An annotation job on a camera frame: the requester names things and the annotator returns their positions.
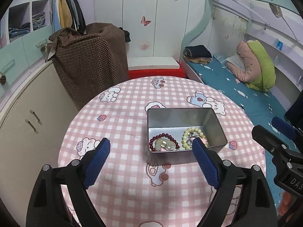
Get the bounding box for red stool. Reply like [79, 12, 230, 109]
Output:
[128, 67, 187, 79]

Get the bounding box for teal drawer unit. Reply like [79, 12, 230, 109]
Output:
[1, 26, 53, 95]

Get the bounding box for hanging clothes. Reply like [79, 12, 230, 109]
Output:
[49, 0, 86, 34]

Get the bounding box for pale green jade pendant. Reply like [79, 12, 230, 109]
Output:
[155, 138, 176, 151]

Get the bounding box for teal patterned bed sheet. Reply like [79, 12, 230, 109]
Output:
[187, 58, 298, 205]

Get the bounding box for dark red bead bracelet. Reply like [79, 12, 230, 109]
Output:
[148, 134, 180, 152]

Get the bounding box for beige cabinet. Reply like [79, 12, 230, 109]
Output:
[1, 63, 78, 226]

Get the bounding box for right human hand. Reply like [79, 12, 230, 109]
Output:
[278, 191, 292, 216]

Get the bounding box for yellow-green bead bracelet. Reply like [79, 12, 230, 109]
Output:
[181, 127, 209, 150]

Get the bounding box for white board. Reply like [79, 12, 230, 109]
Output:
[127, 57, 180, 71]

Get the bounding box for dark folded clothes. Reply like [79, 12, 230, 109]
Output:
[183, 45, 212, 64]

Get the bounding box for purple cubby shelf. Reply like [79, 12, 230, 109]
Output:
[1, 0, 51, 48]

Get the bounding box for metal tin box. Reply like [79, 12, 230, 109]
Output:
[147, 108, 227, 154]

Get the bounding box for brown polka dot bag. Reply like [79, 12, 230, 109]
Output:
[47, 23, 129, 107]

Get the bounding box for pink and green quilt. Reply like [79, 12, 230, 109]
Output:
[226, 40, 276, 92]

